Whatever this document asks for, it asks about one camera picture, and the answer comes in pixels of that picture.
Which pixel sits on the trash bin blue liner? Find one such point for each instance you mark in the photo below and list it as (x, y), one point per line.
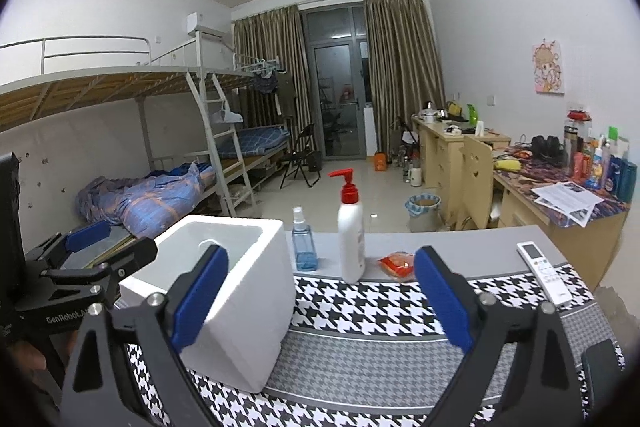
(422, 217)

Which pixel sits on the row of toiletry bottles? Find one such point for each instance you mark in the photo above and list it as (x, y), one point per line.
(600, 162)

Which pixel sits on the yellow bag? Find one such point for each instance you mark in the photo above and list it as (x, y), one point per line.
(453, 109)

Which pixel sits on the olive hanging jacket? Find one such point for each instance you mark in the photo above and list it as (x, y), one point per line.
(286, 94)

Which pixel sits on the white foam box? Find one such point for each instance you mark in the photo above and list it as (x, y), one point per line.
(250, 307)

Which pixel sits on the black white houndstooth tablecloth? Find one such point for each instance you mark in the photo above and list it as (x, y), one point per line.
(375, 307)

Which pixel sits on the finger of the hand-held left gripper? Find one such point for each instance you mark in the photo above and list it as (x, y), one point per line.
(130, 262)
(87, 237)

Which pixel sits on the blue spray bottle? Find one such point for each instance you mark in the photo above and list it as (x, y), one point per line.
(305, 252)

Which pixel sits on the blue checked bedsheet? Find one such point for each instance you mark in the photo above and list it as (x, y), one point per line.
(255, 139)

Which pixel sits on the light wooden desk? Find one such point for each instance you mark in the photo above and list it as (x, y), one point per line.
(440, 162)
(575, 252)

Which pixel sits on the black headphones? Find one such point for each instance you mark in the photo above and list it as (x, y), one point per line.
(547, 149)

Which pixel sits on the person's left hand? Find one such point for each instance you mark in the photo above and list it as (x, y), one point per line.
(22, 357)

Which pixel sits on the cluster of floor bottles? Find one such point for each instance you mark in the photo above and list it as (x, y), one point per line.
(404, 157)

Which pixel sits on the blue patterned quilt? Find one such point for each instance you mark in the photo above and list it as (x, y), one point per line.
(145, 202)

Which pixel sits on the glass balcony door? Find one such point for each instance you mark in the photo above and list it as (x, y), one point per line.
(337, 82)

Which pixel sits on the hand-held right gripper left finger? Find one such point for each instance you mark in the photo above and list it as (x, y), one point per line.
(200, 297)

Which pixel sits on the pink cartoon wall poster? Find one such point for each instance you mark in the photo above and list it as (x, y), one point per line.
(548, 66)

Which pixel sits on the printed paper sheets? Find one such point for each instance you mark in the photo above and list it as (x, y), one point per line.
(567, 199)

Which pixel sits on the white metal bunk bed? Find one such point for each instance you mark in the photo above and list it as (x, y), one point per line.
(75, 87)
(235, 77)

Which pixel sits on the wooden chair smiley cutout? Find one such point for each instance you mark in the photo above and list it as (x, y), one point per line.
(479, 182)

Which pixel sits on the white remote control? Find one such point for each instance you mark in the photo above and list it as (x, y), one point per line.
(542, 272)

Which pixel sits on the red snack packet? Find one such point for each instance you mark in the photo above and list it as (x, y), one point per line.
(395, 263)

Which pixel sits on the white air conditioner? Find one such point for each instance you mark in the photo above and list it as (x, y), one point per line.
(207, 24)

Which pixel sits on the small electric pot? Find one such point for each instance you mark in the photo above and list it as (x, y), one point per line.
(430, 113)

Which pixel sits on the dark hanging clothes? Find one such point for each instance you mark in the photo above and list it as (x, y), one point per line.
(265, 83)

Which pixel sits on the green plastic jug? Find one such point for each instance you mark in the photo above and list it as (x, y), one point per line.
(472, 113)

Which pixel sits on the orange jug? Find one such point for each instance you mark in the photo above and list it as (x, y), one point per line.
(381, 162)

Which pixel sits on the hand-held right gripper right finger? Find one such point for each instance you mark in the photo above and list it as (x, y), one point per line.
(445, 302)

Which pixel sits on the colourful patterned desk cover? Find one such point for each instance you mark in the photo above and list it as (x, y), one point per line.
(525, 179)

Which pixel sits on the white jug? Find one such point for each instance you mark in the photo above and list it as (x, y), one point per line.
(415, 177)

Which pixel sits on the black folding chair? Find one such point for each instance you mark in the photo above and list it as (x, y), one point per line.
(302, 147)

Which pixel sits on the brown curtain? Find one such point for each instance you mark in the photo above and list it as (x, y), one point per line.
(272, 72)
(405, 72)

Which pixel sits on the black smartphone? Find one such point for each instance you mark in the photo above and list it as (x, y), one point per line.
(602, 372)

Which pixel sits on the white pump bottle red pump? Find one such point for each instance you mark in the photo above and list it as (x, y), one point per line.
(350, 237)

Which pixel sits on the yellow pouch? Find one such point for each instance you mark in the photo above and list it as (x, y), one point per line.
(506, 165)

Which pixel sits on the white bunk bed ladder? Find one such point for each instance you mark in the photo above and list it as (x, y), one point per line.
(210, 132)

